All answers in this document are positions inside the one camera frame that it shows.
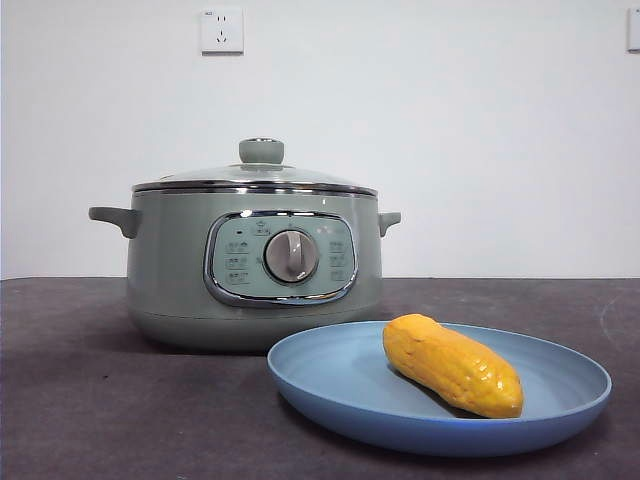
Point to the glass lid with round knob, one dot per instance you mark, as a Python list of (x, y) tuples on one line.
[(261, 151)]

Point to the yellow corn cob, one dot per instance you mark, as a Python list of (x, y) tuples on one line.
[(450, 367)]

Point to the blue round plate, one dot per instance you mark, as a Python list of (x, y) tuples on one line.
[(340, 385)]

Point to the sage green electric steamer pot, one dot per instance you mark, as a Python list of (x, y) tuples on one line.
[(165, 260)]

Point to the white wall socket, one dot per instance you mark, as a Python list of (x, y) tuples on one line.
[(222, 31)]

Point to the white wall switch plate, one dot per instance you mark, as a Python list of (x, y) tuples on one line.
[(634, 30)]

